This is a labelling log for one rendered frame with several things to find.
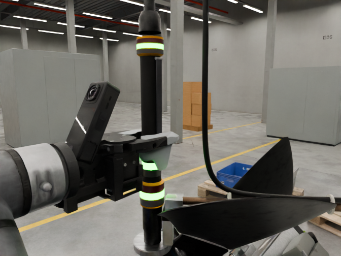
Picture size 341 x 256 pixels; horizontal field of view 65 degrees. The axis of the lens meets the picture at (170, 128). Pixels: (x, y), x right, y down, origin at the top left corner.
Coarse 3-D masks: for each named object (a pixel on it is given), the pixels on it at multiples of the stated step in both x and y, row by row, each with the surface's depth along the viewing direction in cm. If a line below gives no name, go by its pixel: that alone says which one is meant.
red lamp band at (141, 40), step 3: (138, 39) 42; (141, 39) 41; (144, 39) 41; (147, 39) 41; (150, 39) 41; (153, 39) 41; (156, 39) 41; (159, 39) 41; (138, 42) 42; (141, 42) 41; (144, 42) 41; (147, 42) 41; (150, 42) 41; (153, 42) 41; (156, 42) 41; (159, 42) 41; (162, 42) 42
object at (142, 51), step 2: (138, 50) 42; (140, 50) 41; (142, 50) 41; (144, 50) 41; (146, 50) 41; (148, 50) 41; (150, 50) 41; (152, 50) 41; (154, 50) 41; (156, 50) 41; (158, 50) 41; (160, 50) 42; (162, 50) 42; (138, 52) 42; (140, 52) 42; (142, 52) 41; (144, 52) 41; (146, 52) 41; (148, 52) 41; (150, 52) 41; (152, 52) 41; (154, 52) 41; (156, 52) 41; (158, 52) 42; (160, 52) 42; (162, 52) 42
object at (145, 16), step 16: (144, 0) 41; (144, 16) 41; (144, 32) 44; (160, 32) 43; (144, 208) 46; (160, 208) 47; (144, 224) 47; (160, 224) 47; (144, 240) 48; (160, 240) 48
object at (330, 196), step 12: (204, 0) 41; (204, 12) 41; (204, 24) 41; (204, 36) 41; (204, 48) 42; (204, 60) 42; (204, 72) 42; (204, 84) 43; (204, 96) 43; (204, 108) 43; (204, 120) 44; (204, 132) 44; (204, 144) 44; (204, 156) 45; (216, 180) 45; (228, 192) 45; (240, 192) 45
